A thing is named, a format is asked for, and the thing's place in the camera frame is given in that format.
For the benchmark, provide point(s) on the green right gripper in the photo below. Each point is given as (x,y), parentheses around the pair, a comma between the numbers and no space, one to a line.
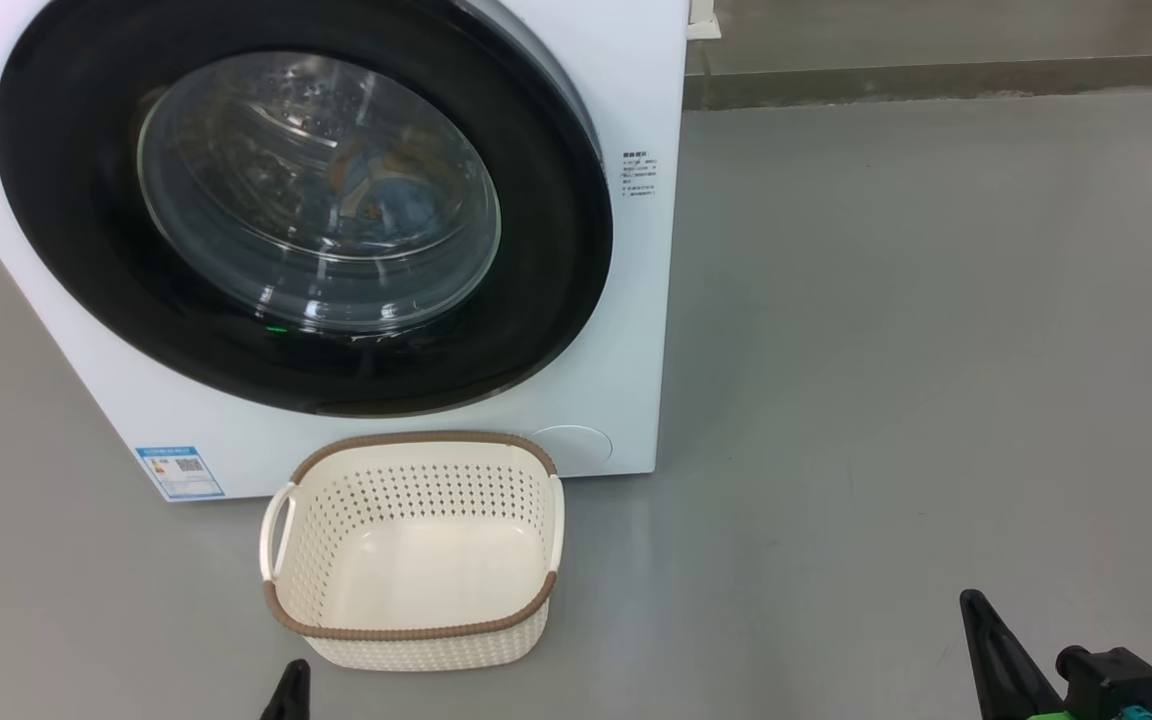
(1086,714)

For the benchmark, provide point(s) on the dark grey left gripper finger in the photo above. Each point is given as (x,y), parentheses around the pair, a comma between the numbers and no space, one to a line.
(291,695)

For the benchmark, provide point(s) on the blue bear print garment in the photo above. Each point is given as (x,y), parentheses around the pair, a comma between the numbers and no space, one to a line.
(406,205)

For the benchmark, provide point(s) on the cream orange blue garment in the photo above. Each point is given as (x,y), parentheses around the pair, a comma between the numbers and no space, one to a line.
(376,160)

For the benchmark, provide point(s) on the black round glass washer door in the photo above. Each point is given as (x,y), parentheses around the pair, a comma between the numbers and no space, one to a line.
(66,200)

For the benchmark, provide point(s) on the cream perforated laundry basket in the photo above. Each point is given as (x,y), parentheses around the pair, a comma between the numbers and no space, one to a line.
(416,560)

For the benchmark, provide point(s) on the white front-load washing machine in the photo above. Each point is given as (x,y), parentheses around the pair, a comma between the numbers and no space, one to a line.
(636,330)

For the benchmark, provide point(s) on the blue energy label sticker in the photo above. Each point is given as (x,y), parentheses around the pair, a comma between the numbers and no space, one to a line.
(179,472)

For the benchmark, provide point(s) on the round white filter cover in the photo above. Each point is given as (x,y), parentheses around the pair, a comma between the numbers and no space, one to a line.
(571,450)

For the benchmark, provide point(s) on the small printed text label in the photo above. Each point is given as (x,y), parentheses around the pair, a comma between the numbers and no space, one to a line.
(639,173)

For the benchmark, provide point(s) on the grey wall skirting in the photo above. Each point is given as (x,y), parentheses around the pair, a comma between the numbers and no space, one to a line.
(936,80)

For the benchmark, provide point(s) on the white wall fitting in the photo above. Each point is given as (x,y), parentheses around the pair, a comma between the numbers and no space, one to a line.
(702,20)

